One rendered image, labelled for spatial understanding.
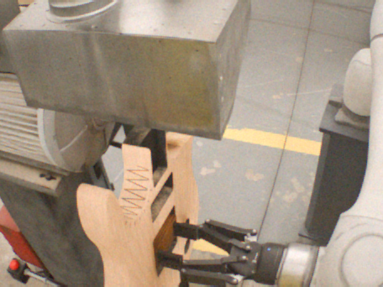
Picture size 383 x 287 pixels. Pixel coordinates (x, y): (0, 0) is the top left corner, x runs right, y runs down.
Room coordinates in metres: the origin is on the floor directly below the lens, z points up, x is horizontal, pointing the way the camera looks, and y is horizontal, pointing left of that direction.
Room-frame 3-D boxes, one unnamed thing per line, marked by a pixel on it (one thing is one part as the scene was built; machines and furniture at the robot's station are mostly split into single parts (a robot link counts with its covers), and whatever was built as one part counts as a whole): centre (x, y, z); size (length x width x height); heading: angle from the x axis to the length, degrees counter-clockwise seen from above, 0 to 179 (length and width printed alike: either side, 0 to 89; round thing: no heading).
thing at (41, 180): (0.74, 0.40, 1.11); 0.36 x 0.24 x 0.04; 67
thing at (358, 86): (1.11, -0.64, 0.87); 0.18 x 0.16 x 0.22; 62
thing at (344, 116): (1.12, -0.62, 0.73); 0.22 x 0.18 x 0.06; 59
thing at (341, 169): (1.11, -0.63, 0.35); 0.28 x 0.28 x 0.70; 59
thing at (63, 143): (0.72, 0.34, 1.25); 0.41 x 0.27 x 0.26; 67
